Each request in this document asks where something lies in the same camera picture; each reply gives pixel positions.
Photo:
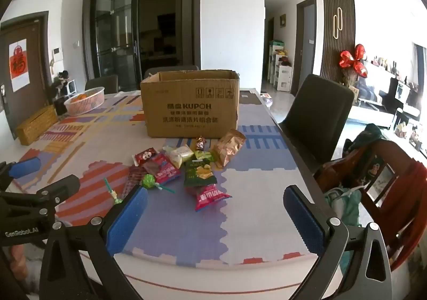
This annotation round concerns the red wall poster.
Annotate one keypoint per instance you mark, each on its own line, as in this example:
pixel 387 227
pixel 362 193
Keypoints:
pixel 18 64

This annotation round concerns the green stick candy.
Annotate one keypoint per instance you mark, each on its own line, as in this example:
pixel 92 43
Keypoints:
pixel 114 193

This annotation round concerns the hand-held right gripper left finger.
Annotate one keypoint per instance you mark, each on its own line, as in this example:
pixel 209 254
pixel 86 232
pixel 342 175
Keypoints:
pixel 128 220

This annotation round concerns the gold foil snack bag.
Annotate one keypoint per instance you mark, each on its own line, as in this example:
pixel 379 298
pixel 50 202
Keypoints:
pixel 228 149

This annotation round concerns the red foil balloons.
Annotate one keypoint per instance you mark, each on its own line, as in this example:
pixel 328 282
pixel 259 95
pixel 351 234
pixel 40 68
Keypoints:
pixel 353 59

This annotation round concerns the small green snack packet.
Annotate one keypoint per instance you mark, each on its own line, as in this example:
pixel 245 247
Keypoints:
pixel 203 155

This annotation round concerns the green lollipop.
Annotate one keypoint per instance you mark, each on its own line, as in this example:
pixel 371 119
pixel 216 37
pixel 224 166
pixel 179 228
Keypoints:
pixel 148 182

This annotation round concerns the teal cloth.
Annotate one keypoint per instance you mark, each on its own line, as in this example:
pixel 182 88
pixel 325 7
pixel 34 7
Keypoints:
pixel 345 206

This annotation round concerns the red wooden chair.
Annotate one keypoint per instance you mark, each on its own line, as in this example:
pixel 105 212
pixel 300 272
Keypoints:
pixel 405 193

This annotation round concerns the dark glass sliding doors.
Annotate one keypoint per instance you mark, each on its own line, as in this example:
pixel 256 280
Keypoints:
pixel 133 29

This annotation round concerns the green chips bag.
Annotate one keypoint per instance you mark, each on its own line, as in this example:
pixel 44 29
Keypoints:
pixel 199 173

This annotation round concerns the grey sofa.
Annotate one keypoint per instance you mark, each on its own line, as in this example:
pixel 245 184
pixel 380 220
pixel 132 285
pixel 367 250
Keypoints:
pixel 370 99

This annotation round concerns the black office chair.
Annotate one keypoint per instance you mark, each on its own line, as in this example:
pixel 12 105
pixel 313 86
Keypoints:
pixel 317 113

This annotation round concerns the brown entrance door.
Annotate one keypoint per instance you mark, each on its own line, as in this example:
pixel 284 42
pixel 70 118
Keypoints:
pixel 33 63

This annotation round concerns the patterned table mat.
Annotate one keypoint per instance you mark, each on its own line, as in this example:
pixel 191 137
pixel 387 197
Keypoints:
pixel 253 193

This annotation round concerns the grey dining chair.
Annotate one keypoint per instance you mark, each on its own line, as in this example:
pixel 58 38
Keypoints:
pixel 170 70
pixel 101 83

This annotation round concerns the pale green wrapped candy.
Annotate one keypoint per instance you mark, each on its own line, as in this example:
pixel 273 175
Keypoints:
pixel 179 153

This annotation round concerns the brown gold wrapped candy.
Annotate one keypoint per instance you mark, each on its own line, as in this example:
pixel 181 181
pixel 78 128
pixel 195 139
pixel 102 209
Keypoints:
pixel 200 143

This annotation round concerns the white plastic basket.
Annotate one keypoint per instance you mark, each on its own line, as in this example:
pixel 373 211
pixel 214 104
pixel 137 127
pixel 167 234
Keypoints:
pixel 85 102

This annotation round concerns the red snack packet white figure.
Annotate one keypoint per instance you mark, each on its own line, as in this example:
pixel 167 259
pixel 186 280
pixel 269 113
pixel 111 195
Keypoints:
pixel 145 155

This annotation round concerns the dark red cone packet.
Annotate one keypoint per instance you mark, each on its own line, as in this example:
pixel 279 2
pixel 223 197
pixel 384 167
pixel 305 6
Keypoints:
pixel 133 179

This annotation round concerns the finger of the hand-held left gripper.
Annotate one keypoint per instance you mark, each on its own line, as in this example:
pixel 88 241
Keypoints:
pixel 26 166
pixel 63 185

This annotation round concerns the woven yellow tissue box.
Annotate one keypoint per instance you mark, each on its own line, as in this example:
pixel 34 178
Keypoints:
pixel 36 125

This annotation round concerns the white toy shelf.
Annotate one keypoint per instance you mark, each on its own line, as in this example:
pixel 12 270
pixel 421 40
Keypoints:
pixel 280 69

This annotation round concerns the bright pink snack packet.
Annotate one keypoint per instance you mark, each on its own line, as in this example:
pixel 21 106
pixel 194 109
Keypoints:
pixel 210 199

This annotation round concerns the dark green cloth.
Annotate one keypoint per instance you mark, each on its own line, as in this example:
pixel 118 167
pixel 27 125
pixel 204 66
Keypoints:
pixel 368 134

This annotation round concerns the orange fruit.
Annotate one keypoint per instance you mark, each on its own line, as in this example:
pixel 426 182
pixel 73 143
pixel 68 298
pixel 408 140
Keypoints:
pixel 80 97

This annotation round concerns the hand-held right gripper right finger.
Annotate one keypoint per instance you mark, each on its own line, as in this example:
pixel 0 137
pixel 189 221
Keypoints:
pixel 304 224

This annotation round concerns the pink red snack packet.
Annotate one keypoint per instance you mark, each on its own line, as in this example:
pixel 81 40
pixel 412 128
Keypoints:
pixel 164 170

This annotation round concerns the brown cardboard box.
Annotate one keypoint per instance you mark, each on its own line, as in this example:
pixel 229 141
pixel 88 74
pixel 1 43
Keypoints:
pixel 190 106

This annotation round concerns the small white appliance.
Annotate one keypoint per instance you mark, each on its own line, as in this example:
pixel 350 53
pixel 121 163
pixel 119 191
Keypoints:
pixel 71 86

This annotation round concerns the gold wall ornament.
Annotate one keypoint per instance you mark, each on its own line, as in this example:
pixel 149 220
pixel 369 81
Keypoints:
pixel 338 23

